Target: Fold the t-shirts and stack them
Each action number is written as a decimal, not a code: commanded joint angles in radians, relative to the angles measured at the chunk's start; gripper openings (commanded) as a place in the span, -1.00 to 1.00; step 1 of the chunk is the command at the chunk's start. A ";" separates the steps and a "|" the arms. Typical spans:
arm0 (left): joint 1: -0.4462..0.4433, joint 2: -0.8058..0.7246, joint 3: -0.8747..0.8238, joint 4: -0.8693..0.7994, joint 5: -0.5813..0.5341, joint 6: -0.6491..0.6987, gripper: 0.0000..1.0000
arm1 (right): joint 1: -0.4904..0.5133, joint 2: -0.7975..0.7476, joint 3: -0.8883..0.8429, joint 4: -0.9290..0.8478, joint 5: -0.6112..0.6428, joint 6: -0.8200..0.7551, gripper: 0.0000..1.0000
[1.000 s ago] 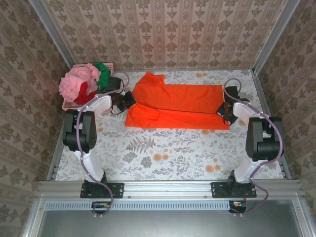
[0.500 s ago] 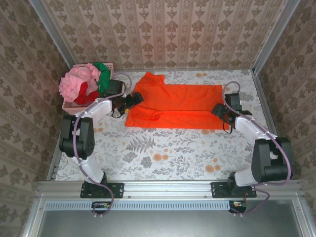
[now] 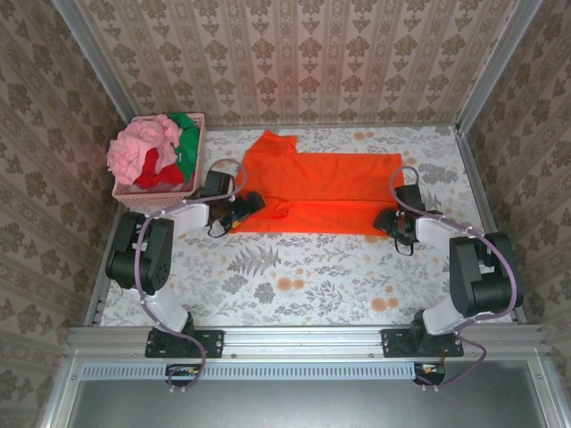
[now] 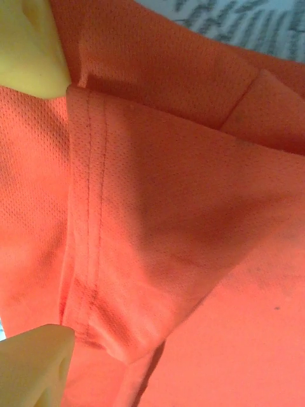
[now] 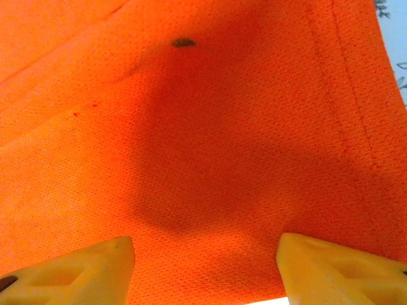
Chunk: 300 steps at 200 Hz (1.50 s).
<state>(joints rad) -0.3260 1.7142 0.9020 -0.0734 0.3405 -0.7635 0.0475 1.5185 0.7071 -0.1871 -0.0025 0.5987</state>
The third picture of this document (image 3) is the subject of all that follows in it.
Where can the orange t-shirt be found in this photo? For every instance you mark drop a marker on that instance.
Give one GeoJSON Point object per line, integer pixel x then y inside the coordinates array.
{"type": "Point", "coordinates": [321, 178]}

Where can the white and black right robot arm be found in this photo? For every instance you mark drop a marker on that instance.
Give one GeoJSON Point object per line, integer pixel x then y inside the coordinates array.
{"type": "Point", "coordinates": [439, 318]}

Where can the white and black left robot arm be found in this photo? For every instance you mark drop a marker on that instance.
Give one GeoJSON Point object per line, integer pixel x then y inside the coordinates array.
{"type": "Point", "coordinates": [169, 312]}

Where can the pink plastic basket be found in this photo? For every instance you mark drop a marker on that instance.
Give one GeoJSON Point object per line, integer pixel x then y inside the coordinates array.
{"type": "Point", "coordinates": [156, 199]}

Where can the green t-shirt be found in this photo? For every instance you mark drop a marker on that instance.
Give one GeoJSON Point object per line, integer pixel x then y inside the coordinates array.
{"type": "Point", "coordinates": [187, 147]}

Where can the red t-shirt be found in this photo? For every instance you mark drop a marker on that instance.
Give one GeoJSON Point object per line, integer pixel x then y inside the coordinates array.
{"type": "Point", "coordinates": [154, 171]}

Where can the pink t-shirt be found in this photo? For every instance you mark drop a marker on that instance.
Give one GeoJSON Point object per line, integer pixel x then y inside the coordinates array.
{"type": "Point", "coordinates": [134, 151]}

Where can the aluminium table side rail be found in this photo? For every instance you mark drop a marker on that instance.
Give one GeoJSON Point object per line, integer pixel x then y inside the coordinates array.
{"type": "Point", "coordinates": [474, 178]}
{"type": "Point", "coordinates": [96, 307]}

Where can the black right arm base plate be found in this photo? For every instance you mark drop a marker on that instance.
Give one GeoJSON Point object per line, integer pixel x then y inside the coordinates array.
{"type": "Point", "coordinates": [392, 345]}

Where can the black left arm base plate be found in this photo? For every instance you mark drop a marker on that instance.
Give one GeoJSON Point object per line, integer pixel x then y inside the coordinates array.
{"type": "Point", "coordinates": [212, 343]}

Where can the aluminium mounting rail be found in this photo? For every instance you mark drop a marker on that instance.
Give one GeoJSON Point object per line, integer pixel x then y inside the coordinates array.
{"type": "Point", "coordinates": [303, 341]}

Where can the aluminium frame post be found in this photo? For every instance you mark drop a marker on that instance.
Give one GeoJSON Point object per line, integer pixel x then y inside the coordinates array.
{"type": "Point", "coordinates": [91, 53]}
{"type": "Point", "coordinates": [502, 62]}

